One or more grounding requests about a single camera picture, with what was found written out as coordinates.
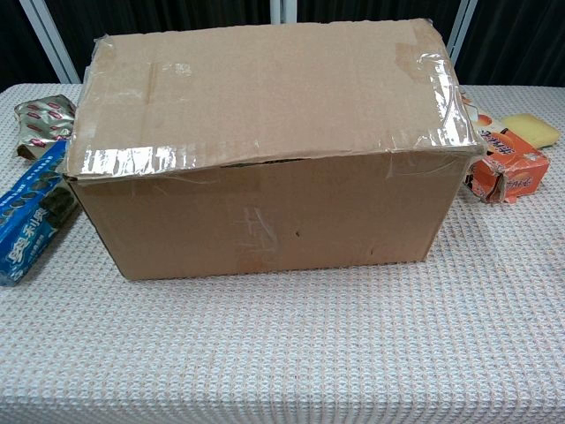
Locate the large brown cardboard box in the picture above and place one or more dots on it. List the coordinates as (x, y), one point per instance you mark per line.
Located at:
(273, 132)

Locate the white frame post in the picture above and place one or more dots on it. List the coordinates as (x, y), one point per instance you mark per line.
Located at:
(50, 42)
(461, 26)
(283, 11)

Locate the yellow sponge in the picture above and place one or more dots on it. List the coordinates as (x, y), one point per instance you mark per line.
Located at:
(532, 129)

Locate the orange biscuit box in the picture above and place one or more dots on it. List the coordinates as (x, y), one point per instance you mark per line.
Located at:
(514, 170)

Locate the black pleated curtain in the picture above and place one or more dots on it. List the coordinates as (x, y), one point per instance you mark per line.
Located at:
(375, 9)
(516, 40)
(167, 17)
(20, 48)

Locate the blue Oreo cookie pack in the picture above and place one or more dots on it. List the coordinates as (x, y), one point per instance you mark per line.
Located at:
(26, 221)

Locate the beige waffle tablecloth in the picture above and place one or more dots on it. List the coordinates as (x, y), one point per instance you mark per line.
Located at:
(282, 344)

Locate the gold foil snack bag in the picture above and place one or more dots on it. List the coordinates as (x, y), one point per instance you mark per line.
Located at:
(42, 121)

